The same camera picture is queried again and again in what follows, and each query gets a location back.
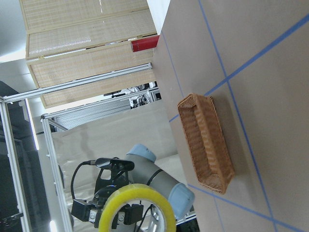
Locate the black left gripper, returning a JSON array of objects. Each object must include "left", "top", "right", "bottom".
[{"left": 70, "top": 157, "right": 145, "bottom": 227}]

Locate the yellow clear tape roll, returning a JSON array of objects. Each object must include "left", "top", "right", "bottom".
[{"left": 98, "top": 184, "right": 176, "bottom": 232}]

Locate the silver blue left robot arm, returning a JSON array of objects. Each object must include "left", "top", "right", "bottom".
[{"left": 71, "top": 144, "right": 195, "bottom": 232}]

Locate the brown wicker basket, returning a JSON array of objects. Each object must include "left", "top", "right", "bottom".
[{"left": 178, "top": 93, "right": 235, "bottom": 194}]

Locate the red fire extinguisher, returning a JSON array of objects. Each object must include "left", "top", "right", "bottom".
[{"left": 131, "top": 35, "right": 160, "bottom": 52}]

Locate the bamboo folding screen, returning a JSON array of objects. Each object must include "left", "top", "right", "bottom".
[{"left": 19, "top": 0, "right": 157, "bottom": 109}]

